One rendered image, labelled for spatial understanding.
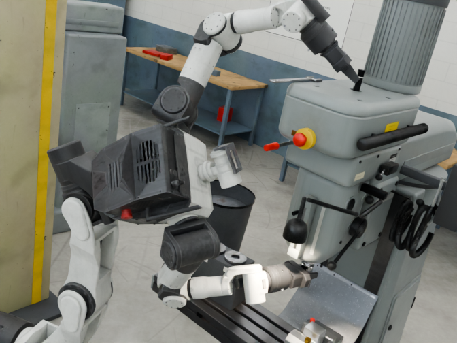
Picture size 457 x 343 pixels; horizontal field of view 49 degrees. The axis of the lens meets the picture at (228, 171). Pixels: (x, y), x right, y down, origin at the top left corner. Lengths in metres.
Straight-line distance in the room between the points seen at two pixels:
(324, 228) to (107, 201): 0.67
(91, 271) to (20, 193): 1.33
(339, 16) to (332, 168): 5.00
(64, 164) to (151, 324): 1.93
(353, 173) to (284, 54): 5.40
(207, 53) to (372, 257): 1.05
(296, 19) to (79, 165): 0.79
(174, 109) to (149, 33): 7.12
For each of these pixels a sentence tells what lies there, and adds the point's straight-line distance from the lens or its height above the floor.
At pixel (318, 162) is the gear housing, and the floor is 1.67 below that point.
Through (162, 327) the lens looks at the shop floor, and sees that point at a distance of 3.41.
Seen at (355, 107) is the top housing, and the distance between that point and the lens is 1.39.
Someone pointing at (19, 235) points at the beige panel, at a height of 0.56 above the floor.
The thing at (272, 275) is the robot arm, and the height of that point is 1.27.
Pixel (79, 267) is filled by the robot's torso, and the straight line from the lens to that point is 1.81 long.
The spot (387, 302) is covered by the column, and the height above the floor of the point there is 1.05.
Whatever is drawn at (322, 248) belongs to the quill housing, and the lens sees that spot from 1.66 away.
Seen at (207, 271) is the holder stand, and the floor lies 1.03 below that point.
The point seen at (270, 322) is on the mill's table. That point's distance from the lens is 2.09.
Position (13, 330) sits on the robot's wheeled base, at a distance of 2.19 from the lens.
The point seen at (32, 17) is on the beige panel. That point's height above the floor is 1.78.
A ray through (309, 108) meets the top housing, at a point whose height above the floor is 1.84.
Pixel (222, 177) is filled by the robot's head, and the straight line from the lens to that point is 1.48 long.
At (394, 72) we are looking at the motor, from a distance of 1.73.
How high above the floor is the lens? 2.14
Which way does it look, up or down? 21 degrees down
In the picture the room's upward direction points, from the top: 11 degrees clockwise
